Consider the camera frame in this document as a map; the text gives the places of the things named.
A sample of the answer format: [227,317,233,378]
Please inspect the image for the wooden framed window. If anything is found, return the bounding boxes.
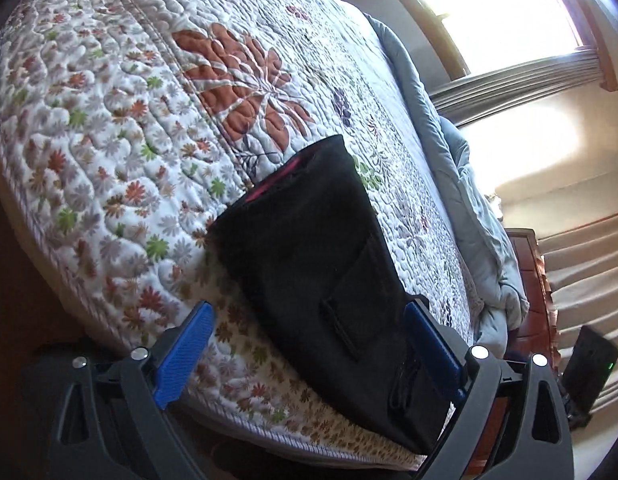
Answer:
[398,0,618,92]

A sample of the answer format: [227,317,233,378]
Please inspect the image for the grey window curtain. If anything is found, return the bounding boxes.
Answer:
[429,48,603,127]

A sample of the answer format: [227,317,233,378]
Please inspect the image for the beige pleated curtain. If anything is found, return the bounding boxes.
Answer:
[534,209,618,411]

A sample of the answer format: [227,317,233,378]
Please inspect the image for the black device with green light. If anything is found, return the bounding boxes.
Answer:
[559,325,618,430]

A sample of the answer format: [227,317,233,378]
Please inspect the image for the black pants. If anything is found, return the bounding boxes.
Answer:
[210,136,449,455]

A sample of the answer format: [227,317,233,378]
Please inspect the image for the grey blue duvet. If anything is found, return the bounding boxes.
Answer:
[367,18,530,358]

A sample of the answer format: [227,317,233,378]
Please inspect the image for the floral quilted bedspread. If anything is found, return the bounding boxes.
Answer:
[0,0,478,470]

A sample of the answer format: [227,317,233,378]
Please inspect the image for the red wooden headboard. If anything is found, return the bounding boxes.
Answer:
[466,228,561,474]

